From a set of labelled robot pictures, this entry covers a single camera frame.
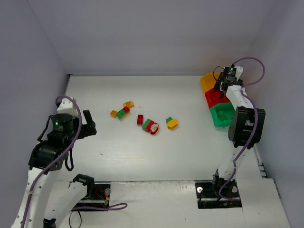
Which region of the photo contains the red long lego brick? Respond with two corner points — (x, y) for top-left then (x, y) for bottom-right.
(137, 114), (143, 126)

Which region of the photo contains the red sloped lego brick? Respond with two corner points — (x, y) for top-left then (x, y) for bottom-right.
(209, 90), (224, 101)

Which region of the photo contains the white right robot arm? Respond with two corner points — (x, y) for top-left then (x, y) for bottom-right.
(212, 64), (266, 195)

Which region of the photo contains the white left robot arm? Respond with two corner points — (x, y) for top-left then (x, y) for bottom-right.
(12, 110), (97, 228)

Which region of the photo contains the yellow plastic bin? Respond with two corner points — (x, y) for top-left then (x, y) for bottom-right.
(200, 72), (220, 93)

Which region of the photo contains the red plastic bin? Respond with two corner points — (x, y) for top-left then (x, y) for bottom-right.
(205, 88), (230, 109)

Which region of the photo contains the small yellow lego brick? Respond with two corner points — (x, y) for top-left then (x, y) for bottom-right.
(110, 110), (117, 118)

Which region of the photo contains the green red yellow lego stack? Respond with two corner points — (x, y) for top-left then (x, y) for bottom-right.
(116, 106), (130, 119)

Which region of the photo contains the green plastic bin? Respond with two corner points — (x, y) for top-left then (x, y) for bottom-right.
(210, 103), (235, 127)

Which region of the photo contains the yellow curved lego brick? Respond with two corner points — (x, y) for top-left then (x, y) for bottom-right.
(123, 101), (134, 108)

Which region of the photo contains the green red flower lego stack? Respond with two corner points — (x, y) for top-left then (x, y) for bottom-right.
(142, 119), (159, 135)

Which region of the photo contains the green yellow oval lego stack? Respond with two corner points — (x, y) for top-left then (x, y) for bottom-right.
(166, 117), (178, 130)

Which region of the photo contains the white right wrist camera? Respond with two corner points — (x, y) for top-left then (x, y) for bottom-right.
(235, 66), (244, 80)

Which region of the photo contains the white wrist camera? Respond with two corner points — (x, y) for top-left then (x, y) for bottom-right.
(57, 98), (78, 116)
(235, 66), (244, 80)

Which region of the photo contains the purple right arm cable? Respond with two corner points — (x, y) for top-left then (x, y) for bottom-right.
(218, 57), (266, 200)

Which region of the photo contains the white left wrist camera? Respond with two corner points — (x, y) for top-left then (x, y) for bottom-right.
(57, 98), (78, 116)

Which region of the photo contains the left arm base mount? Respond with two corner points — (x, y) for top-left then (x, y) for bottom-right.
(75, 182), (111, 212)

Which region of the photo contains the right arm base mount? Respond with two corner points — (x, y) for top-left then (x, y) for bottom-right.
(195, 181), (242, 209)

